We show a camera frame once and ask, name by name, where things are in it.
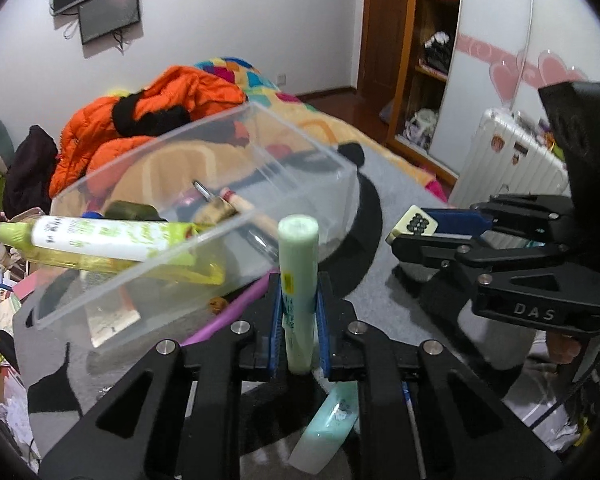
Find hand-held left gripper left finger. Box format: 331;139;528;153
37;270;286;480

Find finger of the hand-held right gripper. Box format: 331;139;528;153
420;192;576;237
385;233;572;282

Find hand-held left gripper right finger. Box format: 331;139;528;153
314;270;566;480

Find light green stick tube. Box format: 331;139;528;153
278;214;321;375

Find makeup brush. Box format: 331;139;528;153
192;179;278;263

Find beige concealer tube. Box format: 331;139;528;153
200;187;281;233

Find clear plastic bin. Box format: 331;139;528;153
30;100;358;350

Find white green lotion tube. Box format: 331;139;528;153
30;215;201;263

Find yellow spray bottle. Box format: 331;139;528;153
0;220;227;286

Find person's right hand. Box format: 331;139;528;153
545;332;588;366

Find purple plastic tube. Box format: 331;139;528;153
180;272;273;347

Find white ribbed suitcase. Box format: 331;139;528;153
447;107;571;211

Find mint green tube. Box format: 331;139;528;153
289;382;359;473

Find white shoes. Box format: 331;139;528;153
404;109;438;150

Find colourful yellow blanket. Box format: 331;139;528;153
50;56;448;206

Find white pink heart wardrobe door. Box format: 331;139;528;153
427;0;600;181

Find folded dark clothes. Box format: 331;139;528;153
422;30;455;73

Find pale blue white cloth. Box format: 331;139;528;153
502;345;596;453

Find wooden wardrobe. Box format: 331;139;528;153
357;0;463;183

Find orange puffer jacket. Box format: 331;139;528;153
49;65;247;198

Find dark purple clothing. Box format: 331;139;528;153
2;125;60;218

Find small wall monitor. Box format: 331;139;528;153
77;0;142;46

